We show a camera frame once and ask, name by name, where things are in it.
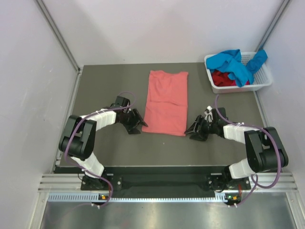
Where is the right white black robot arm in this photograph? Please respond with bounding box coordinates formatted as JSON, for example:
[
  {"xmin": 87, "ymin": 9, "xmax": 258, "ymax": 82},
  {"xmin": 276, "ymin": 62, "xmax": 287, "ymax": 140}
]
[{"xmin": 185, "ymin": 106, "xmax": 289, "ymax": 189}]

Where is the blue t shirt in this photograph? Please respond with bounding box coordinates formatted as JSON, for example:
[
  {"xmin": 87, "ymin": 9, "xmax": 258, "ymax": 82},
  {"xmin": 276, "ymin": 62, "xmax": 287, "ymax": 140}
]
[{"xmin": 206, "ymin": 49, "xmax": 268, "ymax": 85}]

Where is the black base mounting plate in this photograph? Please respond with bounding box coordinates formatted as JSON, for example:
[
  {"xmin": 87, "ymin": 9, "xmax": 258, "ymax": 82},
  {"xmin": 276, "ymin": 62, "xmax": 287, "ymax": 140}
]
[{"xmin": 81, "ymin": 166, "xmax": 251, "ymax": 198}]

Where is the pink t shirt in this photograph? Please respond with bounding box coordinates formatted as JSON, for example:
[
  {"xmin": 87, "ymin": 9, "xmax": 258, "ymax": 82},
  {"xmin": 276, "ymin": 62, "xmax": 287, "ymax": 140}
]
[{"xmin": 142, "ymin": 70, "xmax": 188, "ymax": 136}]

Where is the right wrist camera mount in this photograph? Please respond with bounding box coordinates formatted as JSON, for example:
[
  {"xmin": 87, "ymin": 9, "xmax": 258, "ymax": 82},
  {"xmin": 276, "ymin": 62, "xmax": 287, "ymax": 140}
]
[{"xmin": 204, "ymin": 106, "xmax": 213, "ymax": 123}]

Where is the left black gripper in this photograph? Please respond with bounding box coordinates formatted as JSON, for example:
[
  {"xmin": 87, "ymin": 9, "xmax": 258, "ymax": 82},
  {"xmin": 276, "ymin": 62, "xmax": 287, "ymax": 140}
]
[{"xmin": 119, "ymin": 108, "xmax": 147, "ymax": 135}]

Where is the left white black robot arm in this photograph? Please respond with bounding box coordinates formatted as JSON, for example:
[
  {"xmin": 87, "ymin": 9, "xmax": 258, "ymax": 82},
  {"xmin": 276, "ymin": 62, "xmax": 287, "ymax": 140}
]
[{"xmin": 59, "ymin": 95, "xmax": 148, "ymax": 191}]

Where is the slotted cable duct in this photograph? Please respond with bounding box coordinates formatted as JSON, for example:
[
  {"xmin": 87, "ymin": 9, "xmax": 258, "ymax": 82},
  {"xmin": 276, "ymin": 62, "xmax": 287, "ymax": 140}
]
[{"xmin": 48, "ymin": 193, "xmax": 238, "ymax": 203}]

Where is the aluminium corner post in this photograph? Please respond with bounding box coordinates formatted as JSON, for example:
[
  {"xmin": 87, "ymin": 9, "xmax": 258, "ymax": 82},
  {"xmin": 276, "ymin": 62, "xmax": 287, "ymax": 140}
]
[
  {"xmin": 34, "ymin": 0, "xmax": 81, "ymax": 73},
  {"xmin": 255, "ymin": 0, "xmax": 292, "ymax": 52}
]

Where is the right aluminium corner post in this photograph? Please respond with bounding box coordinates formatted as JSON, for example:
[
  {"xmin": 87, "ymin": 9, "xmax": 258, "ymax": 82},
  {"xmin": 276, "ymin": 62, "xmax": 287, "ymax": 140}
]
[{"xmin": 255, "ymin": 0, "xmax": 292, "ymax": 52}]

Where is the aluminium frame rail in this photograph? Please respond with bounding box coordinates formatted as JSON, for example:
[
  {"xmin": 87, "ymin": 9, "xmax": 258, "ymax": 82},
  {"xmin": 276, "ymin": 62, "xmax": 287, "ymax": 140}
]
[{"xmin": 38, "ymin": 173, "xmax": 298, "ymax": 193}]

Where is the red t shirt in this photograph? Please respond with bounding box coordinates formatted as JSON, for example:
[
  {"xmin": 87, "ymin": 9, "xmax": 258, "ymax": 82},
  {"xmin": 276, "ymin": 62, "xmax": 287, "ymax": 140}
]
[{"xmin": 211, "ymin": 70, "xmax": 253, "ymax": 87}]

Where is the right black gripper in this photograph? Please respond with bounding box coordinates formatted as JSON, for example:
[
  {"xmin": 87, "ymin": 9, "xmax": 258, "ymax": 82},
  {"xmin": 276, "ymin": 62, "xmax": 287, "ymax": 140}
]
[{"xmin": 184, "ymin": 115, "xmax": 218, "ymax": 141}]

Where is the left aluminium corner post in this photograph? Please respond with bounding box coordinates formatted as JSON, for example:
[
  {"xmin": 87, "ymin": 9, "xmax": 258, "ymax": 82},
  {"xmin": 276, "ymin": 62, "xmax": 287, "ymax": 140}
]
[{"xmin": 34, "ymin": 0, "xmax": 81, "ymax": 73}]

